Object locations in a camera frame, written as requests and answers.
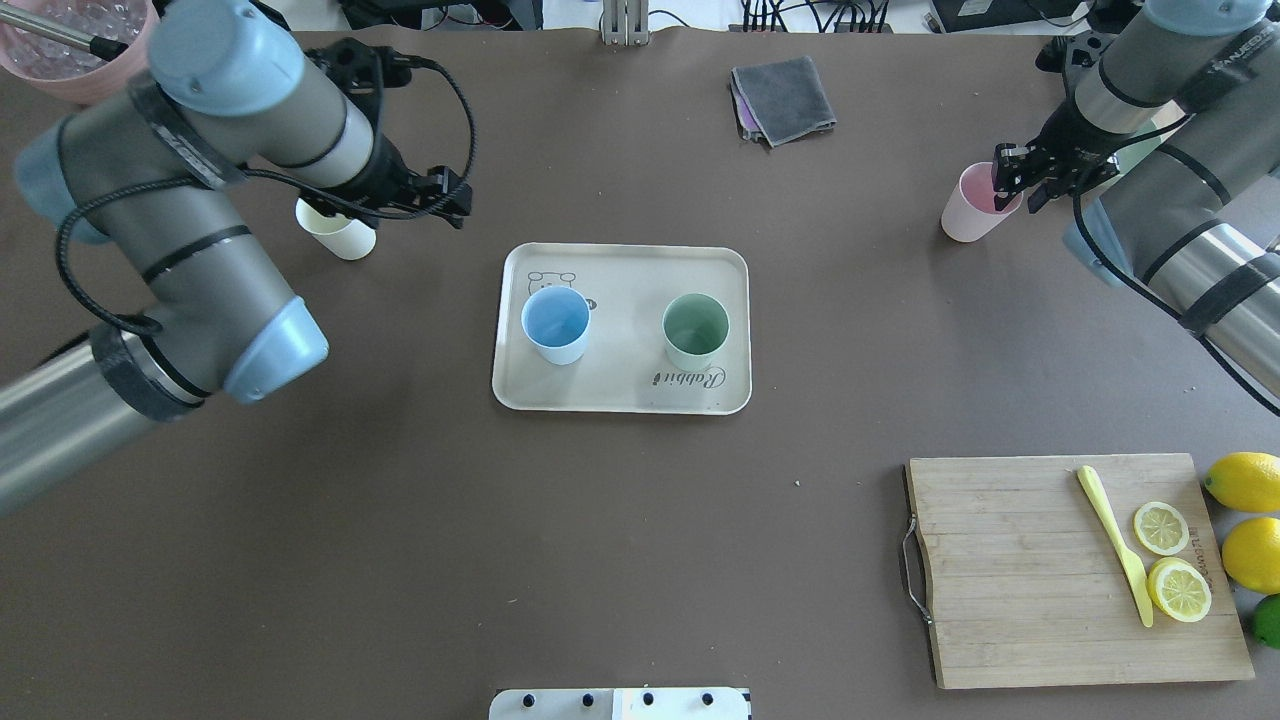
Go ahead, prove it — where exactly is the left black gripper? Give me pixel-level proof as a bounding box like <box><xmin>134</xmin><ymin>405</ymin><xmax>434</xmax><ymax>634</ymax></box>
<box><xmin>315</xmin><ymin>135</ymin><xmax>474</xmax><ymax>229</ymax></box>

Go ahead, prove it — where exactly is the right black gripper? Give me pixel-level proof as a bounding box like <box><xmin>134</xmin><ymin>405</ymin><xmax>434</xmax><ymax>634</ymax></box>
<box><xmin>991</xmin><ymin>100</ymin><xmax>1123</xmax><ymax>215</ymax></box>

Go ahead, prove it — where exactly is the pink cup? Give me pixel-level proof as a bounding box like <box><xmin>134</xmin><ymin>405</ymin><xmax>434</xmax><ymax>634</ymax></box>
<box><xmin>940</xmin><ymin>161</ymin><xmax>1021</xmax><ymax>243</ymax></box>

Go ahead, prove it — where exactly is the cream white cup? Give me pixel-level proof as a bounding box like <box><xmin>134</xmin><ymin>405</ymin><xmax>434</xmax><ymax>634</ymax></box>
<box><xmin>294</xmin><ymin>199</ymin><xmax>376</xmax><ymax>261</ymax></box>

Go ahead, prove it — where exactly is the blue cup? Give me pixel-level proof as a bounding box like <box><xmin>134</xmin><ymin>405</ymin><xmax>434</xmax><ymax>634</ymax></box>
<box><xmin>520</xmin><ymin>286</ymin><xmax>591</xmax><ymax>366</ymax></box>

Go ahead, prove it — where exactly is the green cup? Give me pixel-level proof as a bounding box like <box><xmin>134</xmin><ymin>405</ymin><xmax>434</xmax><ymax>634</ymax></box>
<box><xmin>660</xmin><ymin>293</ymin><xmax>731</xmax><ymax>372</ymax></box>

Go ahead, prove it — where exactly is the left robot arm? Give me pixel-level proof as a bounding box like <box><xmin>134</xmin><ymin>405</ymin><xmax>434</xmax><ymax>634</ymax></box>
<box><xmin>1</xmin><ymin>1</ymin><xmax>472</xmax><ymax>512</ymax></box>

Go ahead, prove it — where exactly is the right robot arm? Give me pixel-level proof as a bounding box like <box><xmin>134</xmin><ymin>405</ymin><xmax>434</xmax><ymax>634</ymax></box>
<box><xmin>991</xmin><ymin>1</ymin><xmax>1279</xmax><ymax>397</ymax></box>

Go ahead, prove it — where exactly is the cream rabbit tray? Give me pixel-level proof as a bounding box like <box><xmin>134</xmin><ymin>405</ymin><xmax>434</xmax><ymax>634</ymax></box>
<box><xmin>492</xmin><ymin>242</ymin><xmax>753</xmax><ymax>415</ymax></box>

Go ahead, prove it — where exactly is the green bowl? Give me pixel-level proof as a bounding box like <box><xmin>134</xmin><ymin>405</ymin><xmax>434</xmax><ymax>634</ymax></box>
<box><xmin>1114</xmin><ymin>135</ymin><xmax>1164</xmax><ymax>177</ymax></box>

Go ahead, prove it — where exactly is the grey folded cloth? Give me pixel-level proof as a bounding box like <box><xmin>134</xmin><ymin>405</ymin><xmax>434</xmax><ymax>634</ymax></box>
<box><xmin>730</xmin><ymin>55</ymin><xmax>837</xmax><ymax>149</ymax></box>

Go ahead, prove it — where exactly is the purple folded cloth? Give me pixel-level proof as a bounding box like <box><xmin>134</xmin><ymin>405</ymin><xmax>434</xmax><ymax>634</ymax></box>
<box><xmin>730</xmin><ymin>83</ymin><xmax>763</xmax><ymax>142</ymax></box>

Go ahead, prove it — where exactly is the yellow plastic knife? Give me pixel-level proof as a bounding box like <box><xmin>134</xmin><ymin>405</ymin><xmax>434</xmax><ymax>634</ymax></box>
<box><xmin>1076</xmin><ymin>465</ymin><xmax>1155</xmax><ymax>628</ymax></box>

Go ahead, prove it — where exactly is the lemon slice upper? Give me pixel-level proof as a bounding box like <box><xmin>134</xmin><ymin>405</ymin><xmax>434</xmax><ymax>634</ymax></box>
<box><xmin>1132</xmin><ymin>501</ymin><xmax>1190</xmax><ymax>557</ymax></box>

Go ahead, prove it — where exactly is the lemon slice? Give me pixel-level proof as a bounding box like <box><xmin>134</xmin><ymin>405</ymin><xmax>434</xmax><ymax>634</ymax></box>
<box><xmin>1146</xmin><ymin>557</ymin><xmax>1213</xmax><ymax>623</ymax></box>
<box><xmin>1132</xmin><ymin>501</ymin><xmax>1190</xmax><ymax>557</ymax></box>

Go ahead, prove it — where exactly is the whole lemon far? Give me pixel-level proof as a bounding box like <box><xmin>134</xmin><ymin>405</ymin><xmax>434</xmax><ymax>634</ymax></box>
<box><xmin>1203</xmin><ymin>452</ymin><xmax>1279</xmax><ymax>512</ymax></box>

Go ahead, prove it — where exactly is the whole lemon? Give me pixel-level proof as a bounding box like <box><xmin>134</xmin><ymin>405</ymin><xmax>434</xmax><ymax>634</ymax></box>
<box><xmin>1221</xmin><ymin>516</ymin><xmax>1279</xmax><ymax>596</ymax></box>
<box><xmin>1203</xmin><ymin>452</ymin><xmax>1279</xmax><ymax>512</ymax></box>

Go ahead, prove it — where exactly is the metal muddler with black tip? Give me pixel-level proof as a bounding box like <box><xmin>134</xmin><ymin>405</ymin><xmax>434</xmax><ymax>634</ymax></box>
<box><xmin>1</xmin><ymin>3</ymin><xmax>131</xmax><ymax>61</ymax></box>

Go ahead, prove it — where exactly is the bamboo cutting board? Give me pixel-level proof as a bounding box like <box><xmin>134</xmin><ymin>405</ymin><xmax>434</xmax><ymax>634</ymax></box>
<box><xmin>905</xmin><ymin>454</ymin><xmax>1254</xmax><ymax>691</ymax></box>

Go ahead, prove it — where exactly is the whole lemon near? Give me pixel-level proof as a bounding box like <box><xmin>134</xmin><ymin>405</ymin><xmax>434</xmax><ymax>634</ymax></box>
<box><xmin>1221</xmin><ymin>516</ymin><xmax>1279</xmax><ymax>596</ymax></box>

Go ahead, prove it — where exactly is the lemon slice lower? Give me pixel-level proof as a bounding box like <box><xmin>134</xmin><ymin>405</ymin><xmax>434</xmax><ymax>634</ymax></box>
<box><xmin>1146</xmin><ymin>557</ymin><xmax>1213</xmax><ymax>623</ymax></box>

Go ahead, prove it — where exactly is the pink bowl with ice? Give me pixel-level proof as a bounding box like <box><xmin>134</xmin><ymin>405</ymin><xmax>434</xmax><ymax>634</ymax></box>
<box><xmin>1</xmin><ymin>1</ymin><xmax>160</xmax><ymax>105</ymax></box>

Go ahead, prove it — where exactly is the green lime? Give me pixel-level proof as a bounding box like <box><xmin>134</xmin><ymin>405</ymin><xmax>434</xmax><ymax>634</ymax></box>
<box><xmin>1251</xmin><ymin>594</ymin><xmax>1280</xmax><ymax>650</ymax></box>

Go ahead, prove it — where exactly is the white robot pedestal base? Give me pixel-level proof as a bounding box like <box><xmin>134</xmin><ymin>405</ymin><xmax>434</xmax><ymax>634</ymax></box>
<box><xmin>488</xmin><ymin>685</ymin><xmax>753</xmax><ymax>719</ymax></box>

